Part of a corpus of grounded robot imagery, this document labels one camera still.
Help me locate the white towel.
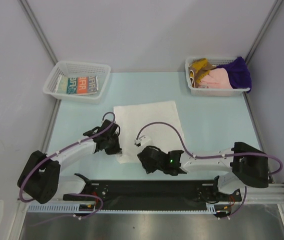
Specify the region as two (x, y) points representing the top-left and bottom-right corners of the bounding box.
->
(114, 101), (185, 164)

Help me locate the colourful rabbit print towel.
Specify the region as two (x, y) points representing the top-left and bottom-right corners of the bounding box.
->
(55, 75), (99, 96)

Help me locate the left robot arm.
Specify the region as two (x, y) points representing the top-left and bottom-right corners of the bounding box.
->
(17, 119), (122, 204)

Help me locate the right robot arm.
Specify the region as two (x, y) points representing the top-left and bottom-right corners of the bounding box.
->
(135, 142), (268, 201)

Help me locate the white basket with towels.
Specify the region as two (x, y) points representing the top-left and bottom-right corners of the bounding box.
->
(185, 56), (250, 97)

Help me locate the empty white plastic basket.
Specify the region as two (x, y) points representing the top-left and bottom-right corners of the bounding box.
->
(43, 61), (111, 104)

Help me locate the yellow patterned towel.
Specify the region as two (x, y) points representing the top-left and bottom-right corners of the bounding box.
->
(188, 58), (216, 88)

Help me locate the pink towel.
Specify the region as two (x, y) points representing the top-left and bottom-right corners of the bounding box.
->
(197, 68), (232, 90)

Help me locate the purple towel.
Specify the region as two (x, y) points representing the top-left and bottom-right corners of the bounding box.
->
(217, 56), (252, 93)

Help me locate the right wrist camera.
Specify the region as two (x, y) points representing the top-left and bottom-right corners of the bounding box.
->
(134, 135), (153, 147)

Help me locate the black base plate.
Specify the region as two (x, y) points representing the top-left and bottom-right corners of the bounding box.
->
(63, 180), (242, 208)

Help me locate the grey cable duct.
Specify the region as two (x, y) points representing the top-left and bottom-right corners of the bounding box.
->
(27, 202), (232, 216)

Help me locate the left aluminium corner post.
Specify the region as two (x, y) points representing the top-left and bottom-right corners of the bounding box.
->
(17, 0), (58, 65)

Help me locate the aluminium corner post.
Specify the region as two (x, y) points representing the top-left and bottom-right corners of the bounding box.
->
(244, 0), (284, 66)
(17, 0), (58, 65)

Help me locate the right aluminium corner post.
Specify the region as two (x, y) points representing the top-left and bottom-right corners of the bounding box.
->
(244, 0), (284, 66)

